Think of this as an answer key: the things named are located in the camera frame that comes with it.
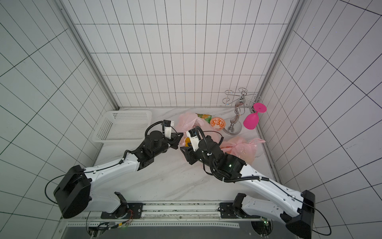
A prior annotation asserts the white plastic basket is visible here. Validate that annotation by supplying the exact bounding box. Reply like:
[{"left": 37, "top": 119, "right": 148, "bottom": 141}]
[{"left": 92, "top": 110, "right": 152, "bottom": 143}]

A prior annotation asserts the green snack packet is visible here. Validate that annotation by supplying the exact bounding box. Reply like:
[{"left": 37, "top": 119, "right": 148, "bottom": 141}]
[{"left": 197, "top": 114, "right": 212, "bottom": 124}]

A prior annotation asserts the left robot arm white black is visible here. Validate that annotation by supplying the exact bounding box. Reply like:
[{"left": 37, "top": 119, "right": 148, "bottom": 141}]
[{"left": 53, "top": 120, "right": 184, "bottom": 219}]

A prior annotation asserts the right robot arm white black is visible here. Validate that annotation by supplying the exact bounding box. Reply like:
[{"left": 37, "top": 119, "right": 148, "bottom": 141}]
[{"left": 181, "top": 126, "right": 318, "bottom": 239}]

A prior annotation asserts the magenta plastic wine glass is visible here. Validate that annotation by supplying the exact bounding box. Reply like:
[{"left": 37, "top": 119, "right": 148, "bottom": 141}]
[{"left": 243, "top": 103, "right": 267, "bottom": 130}]

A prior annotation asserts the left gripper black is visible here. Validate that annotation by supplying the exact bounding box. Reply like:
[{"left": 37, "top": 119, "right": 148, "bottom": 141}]
[{"left": 153, "top": 132, "right": 184, "bottom": 156}]

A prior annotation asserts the chrome wire glass rack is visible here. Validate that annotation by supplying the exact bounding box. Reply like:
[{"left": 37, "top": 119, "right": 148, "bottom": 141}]
[{"left": 222, "top": 88, "right": 261, "bottom": 135}]

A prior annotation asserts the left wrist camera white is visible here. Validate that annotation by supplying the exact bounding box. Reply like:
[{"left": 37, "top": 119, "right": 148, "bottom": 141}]
[{"left": 162, "top": 119, "right": 174, "bottom": 139}]

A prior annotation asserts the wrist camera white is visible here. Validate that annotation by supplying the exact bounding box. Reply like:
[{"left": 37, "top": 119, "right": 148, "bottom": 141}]
[
  {"left": 187, "top": 128, "right": 200, "bottom": 152},
  {"left": 162, "top": 119, "right": 174, "bottom": 139}
]

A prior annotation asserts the pink plastic bag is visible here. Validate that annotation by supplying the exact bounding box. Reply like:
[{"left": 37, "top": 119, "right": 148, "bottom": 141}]
[
  {"left": 220, "top": 136, "right": 266, "bottom": 165},
  {"left": 175, "top": 112, "right": 222, "bottom": 146}
]

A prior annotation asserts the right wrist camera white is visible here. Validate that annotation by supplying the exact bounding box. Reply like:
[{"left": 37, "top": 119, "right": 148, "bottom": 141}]
[{"left": 187, "top": 128, "right": 200, "bottom": 152}]

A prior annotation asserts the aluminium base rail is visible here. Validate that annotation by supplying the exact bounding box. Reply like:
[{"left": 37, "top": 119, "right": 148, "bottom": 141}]
[{"left": 62, "top": 197, "right": 284, "bottom": 234}]

